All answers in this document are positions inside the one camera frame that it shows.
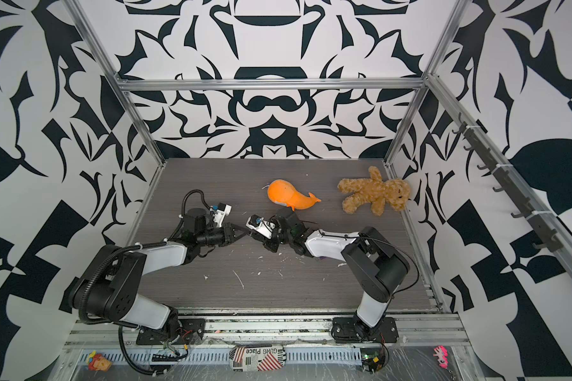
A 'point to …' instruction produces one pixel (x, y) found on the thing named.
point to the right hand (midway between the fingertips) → (255, 230)
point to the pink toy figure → (442, 355)
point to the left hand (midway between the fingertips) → (247, 228)
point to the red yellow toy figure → (97, 362)
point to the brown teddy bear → (375, 190)
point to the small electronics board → (372, 359)
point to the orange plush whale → (284, 193)
